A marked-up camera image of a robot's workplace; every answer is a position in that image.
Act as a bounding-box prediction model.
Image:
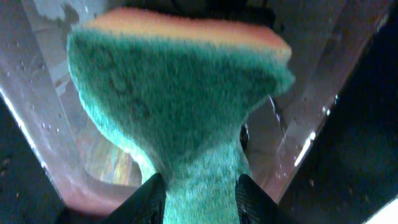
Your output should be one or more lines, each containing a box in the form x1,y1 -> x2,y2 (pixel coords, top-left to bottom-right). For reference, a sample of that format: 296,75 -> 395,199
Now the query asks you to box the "green orange sponge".
67,7 -> 295,223

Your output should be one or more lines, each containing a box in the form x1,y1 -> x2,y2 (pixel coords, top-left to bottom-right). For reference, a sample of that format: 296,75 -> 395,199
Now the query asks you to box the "rectangular black tray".
1,0 -> 397,223

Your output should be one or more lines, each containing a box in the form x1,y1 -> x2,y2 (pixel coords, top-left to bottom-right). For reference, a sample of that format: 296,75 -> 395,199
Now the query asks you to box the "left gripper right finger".
234,174 -> 298,224

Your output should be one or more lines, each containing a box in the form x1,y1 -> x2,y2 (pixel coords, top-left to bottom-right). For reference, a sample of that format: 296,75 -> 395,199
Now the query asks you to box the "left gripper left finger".
100,173 -> 166,224

